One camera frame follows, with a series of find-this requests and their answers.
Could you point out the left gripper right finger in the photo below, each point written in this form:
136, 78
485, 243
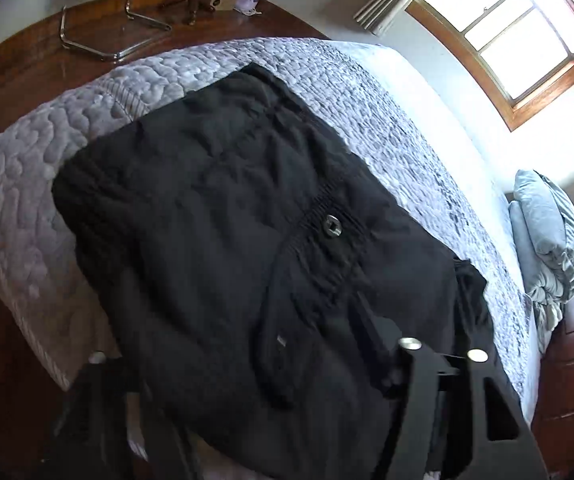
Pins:
449, 412

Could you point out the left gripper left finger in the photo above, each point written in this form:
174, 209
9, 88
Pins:
90, 438

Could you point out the black pants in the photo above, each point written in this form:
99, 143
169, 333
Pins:
258, 276

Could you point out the folded grey blanket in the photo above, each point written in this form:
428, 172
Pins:
542, 223

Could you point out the grey quilted bedspread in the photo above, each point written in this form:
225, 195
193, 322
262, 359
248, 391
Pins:
381, 107

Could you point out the wooden framed window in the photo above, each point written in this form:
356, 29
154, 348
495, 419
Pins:
519, 52

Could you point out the purple plastic bag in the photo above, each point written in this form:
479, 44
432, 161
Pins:
247, 7

